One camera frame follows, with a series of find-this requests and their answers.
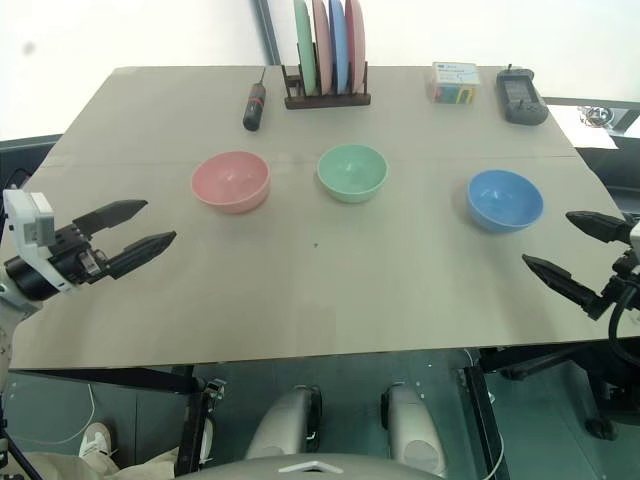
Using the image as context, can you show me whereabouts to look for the silver robot leg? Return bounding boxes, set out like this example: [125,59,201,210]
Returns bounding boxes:
[243,384,322,462]
[381,382,448,477]

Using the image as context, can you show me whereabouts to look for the black remote controller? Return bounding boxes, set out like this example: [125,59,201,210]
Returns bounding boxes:
[495,63,549,126]

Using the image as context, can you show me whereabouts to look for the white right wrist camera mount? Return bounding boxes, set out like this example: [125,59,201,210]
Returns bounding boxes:
[624,219,640,275]

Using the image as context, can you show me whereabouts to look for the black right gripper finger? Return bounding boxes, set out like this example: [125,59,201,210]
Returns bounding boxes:
[521,253,609,322]
[565,210,633,245]

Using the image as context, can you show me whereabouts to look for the silver robot torso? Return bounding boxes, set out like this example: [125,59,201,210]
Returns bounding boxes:
[173,452,451,480]

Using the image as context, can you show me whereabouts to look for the light pink plate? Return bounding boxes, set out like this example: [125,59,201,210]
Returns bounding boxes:
[311,0,334,94]

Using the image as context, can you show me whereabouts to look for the silver right robot leg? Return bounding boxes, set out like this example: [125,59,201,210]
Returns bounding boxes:
[381,382,448,477]

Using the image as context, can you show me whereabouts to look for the dark wooden plate rack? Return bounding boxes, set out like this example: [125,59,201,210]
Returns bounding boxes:
[281,60,373,110]

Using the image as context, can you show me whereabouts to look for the tangle of wires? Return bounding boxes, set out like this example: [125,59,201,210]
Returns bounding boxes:
[578,104,627,131]

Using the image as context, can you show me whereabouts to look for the pink bowl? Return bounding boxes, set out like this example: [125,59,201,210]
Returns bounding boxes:
[191,151,272,216]

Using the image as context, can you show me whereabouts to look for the black office chair base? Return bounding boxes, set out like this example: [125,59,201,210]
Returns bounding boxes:
[499,347,640,442]

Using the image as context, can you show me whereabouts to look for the green bowl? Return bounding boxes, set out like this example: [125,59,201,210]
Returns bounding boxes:
[316,144,390,205]

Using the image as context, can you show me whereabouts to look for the white shoe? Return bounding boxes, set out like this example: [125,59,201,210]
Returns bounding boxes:
[78,421,115,459]

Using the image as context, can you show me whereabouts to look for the thin white floor cable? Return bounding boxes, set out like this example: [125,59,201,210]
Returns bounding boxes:
[8,383,97,445]

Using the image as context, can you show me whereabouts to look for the dark pink plate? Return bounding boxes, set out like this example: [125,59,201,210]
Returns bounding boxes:
[344,0,368,94]

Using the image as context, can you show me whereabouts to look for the blue bowl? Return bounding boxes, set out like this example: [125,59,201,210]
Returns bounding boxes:
[466,170,545,234]

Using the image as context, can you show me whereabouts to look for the black and red screwdriver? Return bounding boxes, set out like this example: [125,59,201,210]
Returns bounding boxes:
[242,66,269,133]

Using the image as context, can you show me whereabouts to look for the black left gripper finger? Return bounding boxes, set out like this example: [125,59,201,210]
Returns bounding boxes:
[106,230,178,281]
[72,199,150,237]

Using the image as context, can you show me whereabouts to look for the silver left robot leg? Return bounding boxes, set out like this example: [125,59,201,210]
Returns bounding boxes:
[243,384,322,462]

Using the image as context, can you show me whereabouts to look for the clear box of coloured blocks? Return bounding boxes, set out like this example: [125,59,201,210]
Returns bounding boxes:
[426,61,483,106]

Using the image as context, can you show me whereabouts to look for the green plate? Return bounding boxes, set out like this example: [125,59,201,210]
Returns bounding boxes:
[293,0,318,95]

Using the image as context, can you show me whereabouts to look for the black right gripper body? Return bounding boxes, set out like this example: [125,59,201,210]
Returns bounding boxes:
[599,248,640,315]

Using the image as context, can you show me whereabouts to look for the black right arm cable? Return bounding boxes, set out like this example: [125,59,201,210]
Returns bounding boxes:
[606,289,640,362]

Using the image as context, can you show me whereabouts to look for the black table leg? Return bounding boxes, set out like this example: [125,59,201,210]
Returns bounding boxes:
[175,378,227,477]
[462,366,512,480]

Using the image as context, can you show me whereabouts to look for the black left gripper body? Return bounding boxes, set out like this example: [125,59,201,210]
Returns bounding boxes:
[48,225,112,287]

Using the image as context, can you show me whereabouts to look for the black pillar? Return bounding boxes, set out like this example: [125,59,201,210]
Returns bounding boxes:
[247,0,282,67]

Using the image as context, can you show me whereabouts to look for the beige trouser leg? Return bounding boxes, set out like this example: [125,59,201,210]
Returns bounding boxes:
[22,446,180,480]

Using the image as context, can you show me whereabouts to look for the blue plate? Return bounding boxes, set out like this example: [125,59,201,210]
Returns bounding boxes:
[327,0,350,94]

